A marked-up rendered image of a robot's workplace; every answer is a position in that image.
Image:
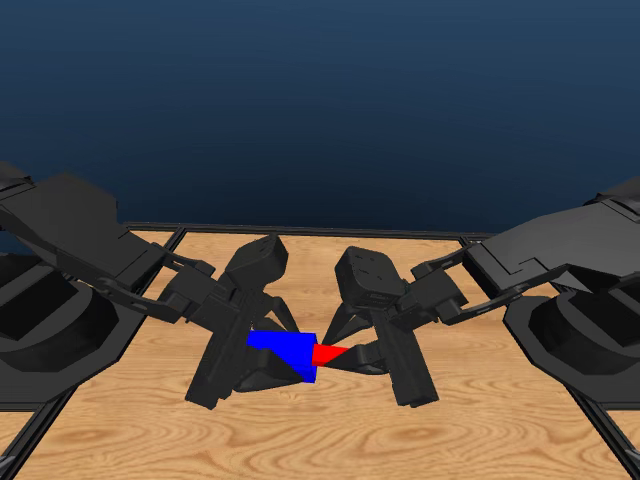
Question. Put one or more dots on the blue hollow socket block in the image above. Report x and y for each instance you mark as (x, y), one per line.
(292, 350)

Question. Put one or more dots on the thin red peg bar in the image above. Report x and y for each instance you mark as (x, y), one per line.
(325, 353)

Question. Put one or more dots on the black table frame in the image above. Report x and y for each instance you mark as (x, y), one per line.
(325, 231)

